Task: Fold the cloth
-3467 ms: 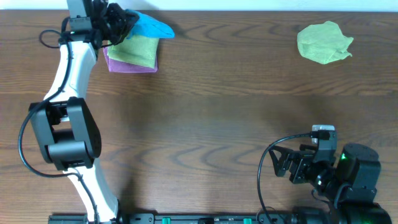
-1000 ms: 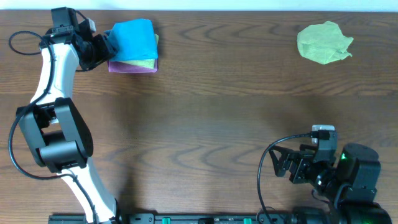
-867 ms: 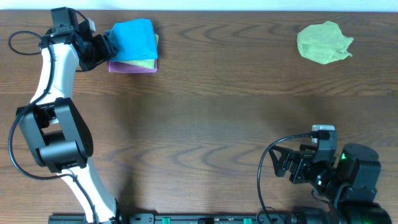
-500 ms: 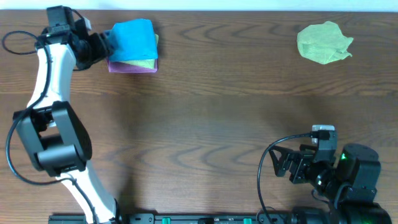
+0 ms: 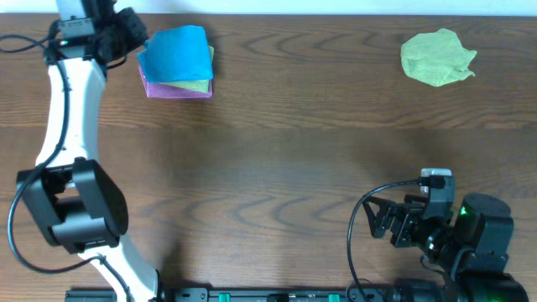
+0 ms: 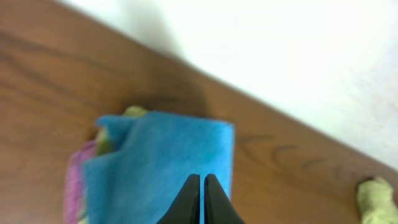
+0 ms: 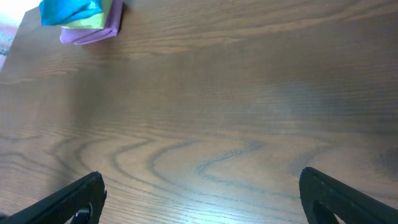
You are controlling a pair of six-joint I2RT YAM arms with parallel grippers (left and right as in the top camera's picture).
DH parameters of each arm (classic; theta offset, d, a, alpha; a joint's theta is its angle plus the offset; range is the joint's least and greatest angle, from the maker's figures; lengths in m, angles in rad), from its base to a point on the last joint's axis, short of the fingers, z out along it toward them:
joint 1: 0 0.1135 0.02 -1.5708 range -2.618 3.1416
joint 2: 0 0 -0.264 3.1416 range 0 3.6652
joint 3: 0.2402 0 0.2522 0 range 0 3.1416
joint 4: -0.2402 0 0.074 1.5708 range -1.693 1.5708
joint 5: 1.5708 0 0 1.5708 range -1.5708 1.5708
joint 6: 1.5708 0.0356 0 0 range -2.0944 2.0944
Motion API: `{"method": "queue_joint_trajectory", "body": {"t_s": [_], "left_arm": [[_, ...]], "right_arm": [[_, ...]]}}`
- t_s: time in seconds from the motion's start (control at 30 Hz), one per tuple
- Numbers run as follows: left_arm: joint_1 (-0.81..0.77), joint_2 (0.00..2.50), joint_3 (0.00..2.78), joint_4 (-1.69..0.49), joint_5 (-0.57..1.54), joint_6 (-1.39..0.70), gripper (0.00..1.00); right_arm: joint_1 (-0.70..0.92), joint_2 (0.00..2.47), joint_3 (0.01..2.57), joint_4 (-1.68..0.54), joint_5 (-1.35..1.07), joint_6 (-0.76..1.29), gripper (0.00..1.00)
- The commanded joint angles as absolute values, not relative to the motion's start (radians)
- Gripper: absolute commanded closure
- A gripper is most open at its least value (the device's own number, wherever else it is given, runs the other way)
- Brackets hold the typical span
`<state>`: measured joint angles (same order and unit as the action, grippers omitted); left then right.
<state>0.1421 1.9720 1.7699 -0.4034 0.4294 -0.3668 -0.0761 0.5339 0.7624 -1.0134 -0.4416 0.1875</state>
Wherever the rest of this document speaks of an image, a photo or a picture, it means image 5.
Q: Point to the folded purple cloth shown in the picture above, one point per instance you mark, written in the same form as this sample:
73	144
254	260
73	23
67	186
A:
156	90

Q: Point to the folded green cloth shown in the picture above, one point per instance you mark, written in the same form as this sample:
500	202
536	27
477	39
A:
193	85

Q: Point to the blue microfiber cloth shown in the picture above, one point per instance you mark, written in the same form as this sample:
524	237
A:
180	54

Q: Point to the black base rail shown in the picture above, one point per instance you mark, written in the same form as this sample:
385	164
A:
246	295

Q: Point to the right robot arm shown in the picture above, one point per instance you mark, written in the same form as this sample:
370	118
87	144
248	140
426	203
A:
471	248

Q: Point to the crumpled yellow-green cloth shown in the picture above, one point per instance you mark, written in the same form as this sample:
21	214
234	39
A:
437	58

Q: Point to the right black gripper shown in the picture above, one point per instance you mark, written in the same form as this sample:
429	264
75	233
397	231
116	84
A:
409	215

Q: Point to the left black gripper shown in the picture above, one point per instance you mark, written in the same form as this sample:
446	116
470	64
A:
127	30

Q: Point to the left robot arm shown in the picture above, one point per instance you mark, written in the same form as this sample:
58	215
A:
73	201

